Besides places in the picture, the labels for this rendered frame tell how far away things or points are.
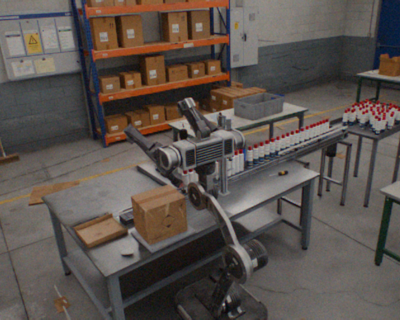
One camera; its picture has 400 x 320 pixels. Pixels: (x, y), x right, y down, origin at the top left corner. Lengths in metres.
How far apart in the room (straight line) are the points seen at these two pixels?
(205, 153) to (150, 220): 0.57
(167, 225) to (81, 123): 5.06
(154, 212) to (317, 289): 1.71
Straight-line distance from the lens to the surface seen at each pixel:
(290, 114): 5.42
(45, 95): 7.15
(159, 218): 2.52
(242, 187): 3.26
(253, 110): 5.04
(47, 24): 6.93
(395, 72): 8.21
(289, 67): 10.05
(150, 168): 3.59
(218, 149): 2.42
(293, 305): 3.39
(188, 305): 3.01
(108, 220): 2.96
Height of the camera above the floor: 2.36
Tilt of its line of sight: 24 degrees down
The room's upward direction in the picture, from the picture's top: 3 degrees counter-clockwise
